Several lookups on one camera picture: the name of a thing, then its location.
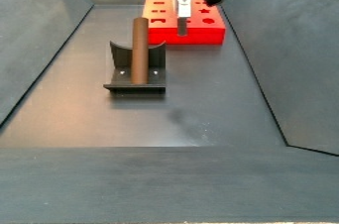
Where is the brown oval cylinder peg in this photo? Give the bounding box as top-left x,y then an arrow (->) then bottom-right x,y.
130,17 -> 148,84

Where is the black curved cradle fixture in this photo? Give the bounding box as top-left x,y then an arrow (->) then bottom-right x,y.
102,43 -> 165,93

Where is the red shape-sorting block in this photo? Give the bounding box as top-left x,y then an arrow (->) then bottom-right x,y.
142,0 -> 226,45

